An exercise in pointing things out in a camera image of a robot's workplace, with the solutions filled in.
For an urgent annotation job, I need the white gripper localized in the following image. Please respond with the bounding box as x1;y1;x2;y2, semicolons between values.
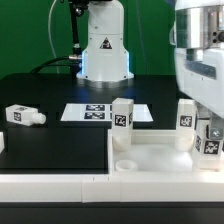
170;26;224;140

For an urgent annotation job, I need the white square tabletop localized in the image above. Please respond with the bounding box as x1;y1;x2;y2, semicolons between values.
108;130;224;173

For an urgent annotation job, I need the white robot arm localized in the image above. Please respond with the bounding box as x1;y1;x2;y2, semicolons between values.
77;0;224;140

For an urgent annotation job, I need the white front fence bar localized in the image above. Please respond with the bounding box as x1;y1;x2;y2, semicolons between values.
0;172;224;203

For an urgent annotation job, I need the white marker base sheet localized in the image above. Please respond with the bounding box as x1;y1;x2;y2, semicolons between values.
61;103;153;122

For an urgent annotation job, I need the white left fence piece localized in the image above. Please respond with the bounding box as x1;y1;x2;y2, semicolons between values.
0;132;4;154

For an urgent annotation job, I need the black cable bundle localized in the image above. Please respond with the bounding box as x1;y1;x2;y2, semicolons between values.
30;55;83;75

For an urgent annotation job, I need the black camera pole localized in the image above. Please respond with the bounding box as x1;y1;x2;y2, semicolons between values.
68;0;90;80

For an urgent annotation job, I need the white cable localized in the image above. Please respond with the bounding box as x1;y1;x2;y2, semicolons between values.
47;0;61;75

